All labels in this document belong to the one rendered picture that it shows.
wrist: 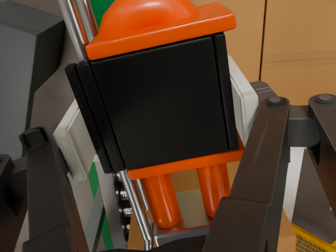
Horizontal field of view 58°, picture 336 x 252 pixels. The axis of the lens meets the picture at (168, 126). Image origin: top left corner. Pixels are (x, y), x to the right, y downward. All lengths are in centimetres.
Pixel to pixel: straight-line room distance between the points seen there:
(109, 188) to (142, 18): 98
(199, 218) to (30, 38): 61
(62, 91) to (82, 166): 148
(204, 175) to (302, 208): 198
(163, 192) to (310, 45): 85
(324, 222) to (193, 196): 210
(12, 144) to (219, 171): 75
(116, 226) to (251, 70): 75
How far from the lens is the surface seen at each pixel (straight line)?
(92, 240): 152
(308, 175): 201
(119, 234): 127
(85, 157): 16
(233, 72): 17
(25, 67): 79
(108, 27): 17
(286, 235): 79
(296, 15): 98
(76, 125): 16
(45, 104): 169
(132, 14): 16
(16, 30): 77
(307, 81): 105
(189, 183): 93
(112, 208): 118
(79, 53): 16
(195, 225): 23
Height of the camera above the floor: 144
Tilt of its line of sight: 62 degrees down
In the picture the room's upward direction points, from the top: 178 degrees clockwise
